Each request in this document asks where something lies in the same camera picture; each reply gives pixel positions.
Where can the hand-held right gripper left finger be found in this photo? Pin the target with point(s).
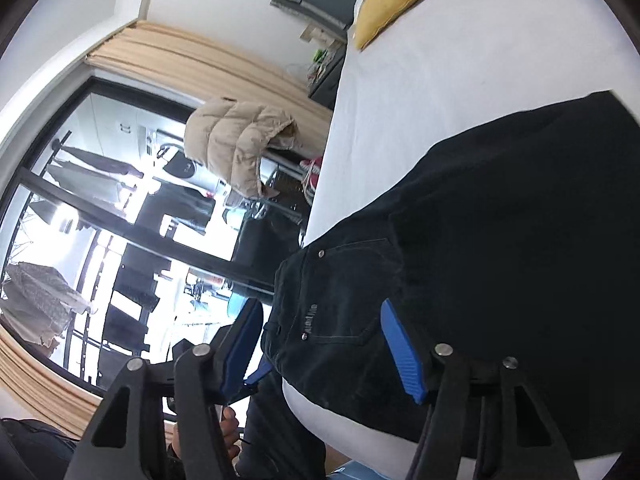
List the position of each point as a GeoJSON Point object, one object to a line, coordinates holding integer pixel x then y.
{"type": "Point", "coordinates": [242, 345]}

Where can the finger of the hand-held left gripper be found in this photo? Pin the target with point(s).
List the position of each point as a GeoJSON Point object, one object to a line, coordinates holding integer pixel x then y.
{"type": "Point", "coordinates": [259, 374]}

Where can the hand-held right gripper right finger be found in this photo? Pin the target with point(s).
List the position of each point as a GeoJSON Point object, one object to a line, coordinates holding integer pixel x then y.
{"type": "Point", "coordinates": [402, 355]}

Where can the yellow pillow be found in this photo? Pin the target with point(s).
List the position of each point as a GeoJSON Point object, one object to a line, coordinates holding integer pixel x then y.
{"type": "Point", "coordinates": [387, 5]}

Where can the black pants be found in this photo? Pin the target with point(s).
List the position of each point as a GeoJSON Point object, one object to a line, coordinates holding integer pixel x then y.
{"type": "Point", "coordinates": [475, 235]}

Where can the grey nightstand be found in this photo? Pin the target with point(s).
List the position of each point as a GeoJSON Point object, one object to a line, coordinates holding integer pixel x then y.
{"type": "Point", "coordinates": [327, 85]}

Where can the bed with white sheet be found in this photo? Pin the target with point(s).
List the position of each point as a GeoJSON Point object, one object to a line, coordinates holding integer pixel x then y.
{"type": "Point", "coordinates": [450, 60]}

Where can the beige puffer jacket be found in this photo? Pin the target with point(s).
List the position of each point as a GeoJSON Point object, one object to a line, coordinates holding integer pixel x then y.
{"type": "Point", "coordinates": [230, 135]}

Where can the beige curtain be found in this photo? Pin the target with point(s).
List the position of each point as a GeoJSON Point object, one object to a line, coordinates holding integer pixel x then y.
{"type": "Point", "coordinates": [30, 370]}
{"type": "Point", "coordinates": [210, 65]}

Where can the white patterned hanging cloth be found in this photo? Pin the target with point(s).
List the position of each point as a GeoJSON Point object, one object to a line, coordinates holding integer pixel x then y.
{"type": "Point", "coordinates": [40, 295]}

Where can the red and white bag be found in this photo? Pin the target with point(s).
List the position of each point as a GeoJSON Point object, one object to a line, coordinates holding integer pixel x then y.
{"type": "Point", "coordinates": [311, 177]}

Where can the small wooden board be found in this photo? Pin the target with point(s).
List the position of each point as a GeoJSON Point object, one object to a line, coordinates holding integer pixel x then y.
{"type": "Point", "coordinates": [315, 32]}

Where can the dark hanging garment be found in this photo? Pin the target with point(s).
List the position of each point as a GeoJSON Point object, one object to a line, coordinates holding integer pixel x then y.
{"type": "Point", "coordinates": [100, 160]}

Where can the washing machine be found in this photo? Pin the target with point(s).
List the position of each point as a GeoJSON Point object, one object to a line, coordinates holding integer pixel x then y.
{"type": "Point", "coordinates": [195, 170]}

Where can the person's left hand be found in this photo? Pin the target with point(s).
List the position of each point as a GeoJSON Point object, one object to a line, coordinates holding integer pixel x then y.
{"type": "Point", "coordinates": [231, 430]}

